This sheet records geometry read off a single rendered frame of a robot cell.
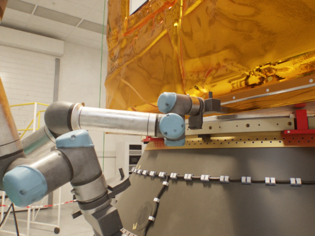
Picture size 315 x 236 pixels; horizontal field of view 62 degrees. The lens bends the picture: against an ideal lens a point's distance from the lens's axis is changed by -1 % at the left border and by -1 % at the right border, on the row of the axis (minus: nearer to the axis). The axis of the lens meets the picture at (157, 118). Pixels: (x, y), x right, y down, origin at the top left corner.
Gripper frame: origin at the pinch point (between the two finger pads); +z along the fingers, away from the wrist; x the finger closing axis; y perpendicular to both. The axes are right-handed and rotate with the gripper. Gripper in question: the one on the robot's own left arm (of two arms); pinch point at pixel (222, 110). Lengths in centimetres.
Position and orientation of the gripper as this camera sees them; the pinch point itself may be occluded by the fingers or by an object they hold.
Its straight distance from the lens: 115.2
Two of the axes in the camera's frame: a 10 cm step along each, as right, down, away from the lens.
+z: 8.3, 0.8, 5.6
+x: -5.6, 1.1, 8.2
